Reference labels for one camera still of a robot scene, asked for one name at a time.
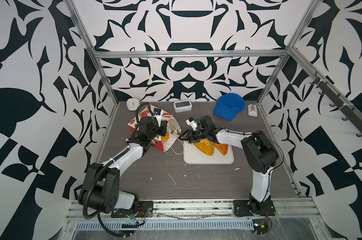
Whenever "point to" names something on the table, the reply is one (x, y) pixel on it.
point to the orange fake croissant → (222, 147)
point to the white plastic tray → (192, 155)
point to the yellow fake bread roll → (165, 138)
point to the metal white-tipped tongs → (178, 133)
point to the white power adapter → (252, 111)
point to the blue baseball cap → (228, 105)
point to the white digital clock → (182, 106)
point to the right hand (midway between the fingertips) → (181, 137)
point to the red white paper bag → (173, 124)
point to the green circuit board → (260, 226)
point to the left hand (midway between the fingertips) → (167, 118)
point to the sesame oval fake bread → (206, 146)
